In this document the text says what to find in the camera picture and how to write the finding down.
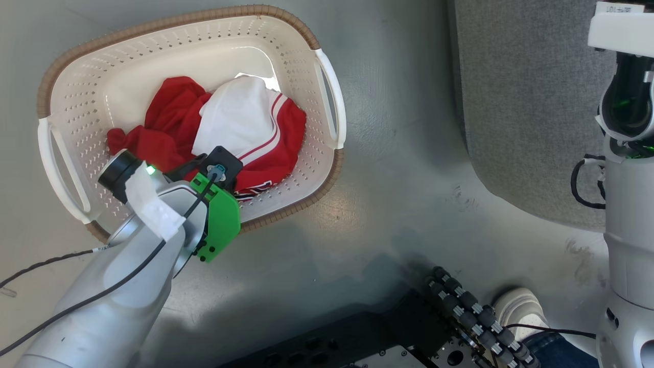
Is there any red and white jersey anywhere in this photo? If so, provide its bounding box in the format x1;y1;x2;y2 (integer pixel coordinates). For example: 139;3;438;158
106;75;308;201

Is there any black right arm cable loop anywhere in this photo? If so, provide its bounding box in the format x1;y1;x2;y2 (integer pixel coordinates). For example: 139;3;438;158
570;153;607;210

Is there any thin black base cable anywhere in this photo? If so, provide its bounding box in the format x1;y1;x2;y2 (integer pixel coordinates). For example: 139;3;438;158
505;323;597;339

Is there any white tape wrap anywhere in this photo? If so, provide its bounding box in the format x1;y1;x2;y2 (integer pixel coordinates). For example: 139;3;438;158
125;162;186;243

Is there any white sneaker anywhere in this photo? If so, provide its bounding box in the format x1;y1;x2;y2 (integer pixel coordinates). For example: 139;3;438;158
493;287;550;343

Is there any black segmented cable chain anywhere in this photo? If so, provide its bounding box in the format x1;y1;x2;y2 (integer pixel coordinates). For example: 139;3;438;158
426;266;542;368

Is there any grey carpet mat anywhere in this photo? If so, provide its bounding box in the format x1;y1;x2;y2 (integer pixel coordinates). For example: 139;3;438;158
454;0;621;233

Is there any white plastic laundry basket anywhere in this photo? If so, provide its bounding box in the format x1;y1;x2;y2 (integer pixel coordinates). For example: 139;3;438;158
37;5;347;244

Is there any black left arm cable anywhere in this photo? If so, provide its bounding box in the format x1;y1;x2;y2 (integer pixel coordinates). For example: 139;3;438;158
0;166;223;356

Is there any twisted black cable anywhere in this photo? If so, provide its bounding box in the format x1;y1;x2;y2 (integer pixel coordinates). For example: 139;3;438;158
0;246;111;289

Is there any blue jeans leg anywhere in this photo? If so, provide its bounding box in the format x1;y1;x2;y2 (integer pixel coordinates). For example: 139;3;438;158
525;331;599;368

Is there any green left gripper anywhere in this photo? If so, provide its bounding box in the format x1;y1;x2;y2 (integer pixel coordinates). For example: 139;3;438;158
190;172;242;263

